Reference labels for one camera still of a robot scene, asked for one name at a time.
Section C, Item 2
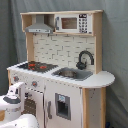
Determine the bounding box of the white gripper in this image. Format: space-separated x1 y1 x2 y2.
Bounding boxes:
7 82 25 104

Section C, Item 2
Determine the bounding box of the white oven door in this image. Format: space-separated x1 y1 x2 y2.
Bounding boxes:
23 89 44 128

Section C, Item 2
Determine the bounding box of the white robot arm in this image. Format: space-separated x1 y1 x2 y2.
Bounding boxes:
0 82 40 128

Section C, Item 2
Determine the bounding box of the wooden toy kitchen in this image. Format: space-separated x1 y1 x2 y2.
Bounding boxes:
8 10 115 128

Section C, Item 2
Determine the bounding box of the left red stove knob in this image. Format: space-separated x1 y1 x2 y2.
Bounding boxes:
13 76 19 82

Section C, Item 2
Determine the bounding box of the red stove knob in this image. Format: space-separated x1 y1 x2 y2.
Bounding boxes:
13 76 19 82
32 81 38 87

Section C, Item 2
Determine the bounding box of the right red stove knob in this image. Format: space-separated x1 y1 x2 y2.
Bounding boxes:
32 81 38 87

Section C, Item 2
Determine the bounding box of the black toy stovetop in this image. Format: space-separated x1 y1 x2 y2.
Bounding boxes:
20 61 56 72

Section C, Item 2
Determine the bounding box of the white fridge door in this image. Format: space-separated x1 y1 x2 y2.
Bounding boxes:
45 81 81 128

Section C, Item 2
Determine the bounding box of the grey toy sink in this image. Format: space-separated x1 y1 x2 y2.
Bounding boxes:
53 67 92 81

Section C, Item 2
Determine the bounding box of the grey range hood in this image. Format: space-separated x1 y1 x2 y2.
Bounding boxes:
25 15 53 34

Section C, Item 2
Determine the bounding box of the black toy faucet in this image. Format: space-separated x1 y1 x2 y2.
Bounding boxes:
76 50 94 70

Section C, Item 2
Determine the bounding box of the toy microwave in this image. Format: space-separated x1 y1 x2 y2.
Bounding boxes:
55 14 92 34

